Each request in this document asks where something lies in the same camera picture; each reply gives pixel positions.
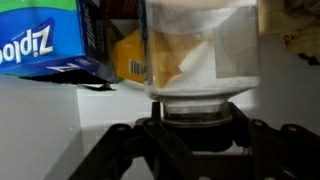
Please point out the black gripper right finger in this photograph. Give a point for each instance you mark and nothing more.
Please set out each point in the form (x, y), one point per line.
(286, 153)

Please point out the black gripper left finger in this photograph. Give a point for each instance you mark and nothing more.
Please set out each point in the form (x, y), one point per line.
(133, 156)

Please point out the white bottle black cap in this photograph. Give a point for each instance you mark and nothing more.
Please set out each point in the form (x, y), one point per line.
(200, 60)

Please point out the yellow plastic bag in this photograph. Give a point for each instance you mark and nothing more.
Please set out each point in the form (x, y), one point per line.
(128, 56)

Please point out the beige bundled plastic bags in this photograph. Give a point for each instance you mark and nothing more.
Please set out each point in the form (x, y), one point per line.
(293, 26)

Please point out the blue Ziploc box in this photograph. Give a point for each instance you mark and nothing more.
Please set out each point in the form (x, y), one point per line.
(36, 40)

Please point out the wooden wall cabinet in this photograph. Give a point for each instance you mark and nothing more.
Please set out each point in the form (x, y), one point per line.
(40, 126)

